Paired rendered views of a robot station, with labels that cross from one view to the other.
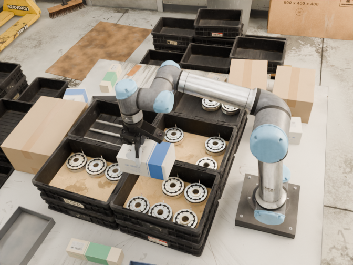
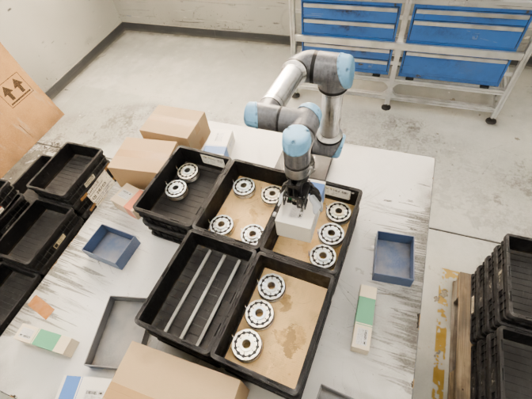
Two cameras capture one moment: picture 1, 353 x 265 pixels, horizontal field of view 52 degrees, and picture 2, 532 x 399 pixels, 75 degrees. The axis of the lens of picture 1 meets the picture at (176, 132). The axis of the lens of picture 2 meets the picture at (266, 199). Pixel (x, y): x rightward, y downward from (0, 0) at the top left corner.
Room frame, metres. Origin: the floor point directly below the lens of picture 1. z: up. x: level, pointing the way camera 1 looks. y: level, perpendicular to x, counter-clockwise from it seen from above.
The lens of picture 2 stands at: (1.01, 0.82, 2.08)
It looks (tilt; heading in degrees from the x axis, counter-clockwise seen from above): 53 degrees down; 275
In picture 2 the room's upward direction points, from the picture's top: 10 degrees counter-clockwise
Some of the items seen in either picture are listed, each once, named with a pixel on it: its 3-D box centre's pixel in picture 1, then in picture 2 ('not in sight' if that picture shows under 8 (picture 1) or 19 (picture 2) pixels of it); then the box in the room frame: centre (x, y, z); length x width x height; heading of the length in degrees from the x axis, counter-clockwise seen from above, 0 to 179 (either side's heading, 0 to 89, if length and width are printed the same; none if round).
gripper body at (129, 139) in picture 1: (133, 129); (298, 186); (0.96, 0.16, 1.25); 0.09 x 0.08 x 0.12; 68
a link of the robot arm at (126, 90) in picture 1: (128, 97); (297, 146); (0.96, 0.15, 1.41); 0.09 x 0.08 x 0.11; 69
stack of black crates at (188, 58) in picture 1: (208, 71); (49, 243); (2.50, -0.33, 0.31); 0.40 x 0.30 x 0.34; 68
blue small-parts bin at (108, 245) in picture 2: not in sight; (112, 246); (1.83, -0.01, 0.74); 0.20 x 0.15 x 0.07; 154
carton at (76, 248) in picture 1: (95, 252); (363, 318); (0.75, 0.41, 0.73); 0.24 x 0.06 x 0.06; 70
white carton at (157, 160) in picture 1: (146, 157); (301, 208); (0.95, 0.13, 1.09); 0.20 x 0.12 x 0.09; 68
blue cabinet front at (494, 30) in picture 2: not in sight; (458, 47); (-0.33, -1.47, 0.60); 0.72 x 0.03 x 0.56; 158
